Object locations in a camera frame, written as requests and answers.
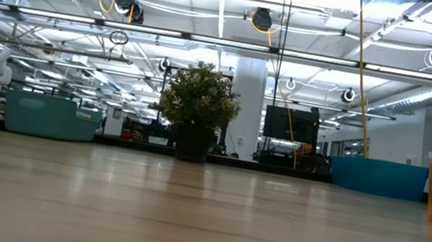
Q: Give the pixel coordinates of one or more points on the black aluminium table frame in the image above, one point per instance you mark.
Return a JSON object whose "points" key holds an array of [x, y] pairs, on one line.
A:
{"points": [[235, 162]]}

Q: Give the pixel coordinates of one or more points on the black monitor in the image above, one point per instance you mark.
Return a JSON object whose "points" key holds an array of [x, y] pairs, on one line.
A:
{"points": [[292, 125]]}

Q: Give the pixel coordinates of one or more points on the blue plastic bin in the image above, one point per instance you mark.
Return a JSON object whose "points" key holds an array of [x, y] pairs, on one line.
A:
{"points": [[378, 176]]}

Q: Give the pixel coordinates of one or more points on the teal plastic bin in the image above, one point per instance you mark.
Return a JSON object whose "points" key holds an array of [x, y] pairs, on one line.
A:
{"points": [[49, 117]]}

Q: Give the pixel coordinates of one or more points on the white pillar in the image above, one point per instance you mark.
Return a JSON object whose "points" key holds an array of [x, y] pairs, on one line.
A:
{"points": [[248, 100]]}

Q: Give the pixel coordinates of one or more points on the artificial plant in black pot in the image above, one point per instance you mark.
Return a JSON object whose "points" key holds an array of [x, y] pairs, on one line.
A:
{"points": [[198, 96]]}

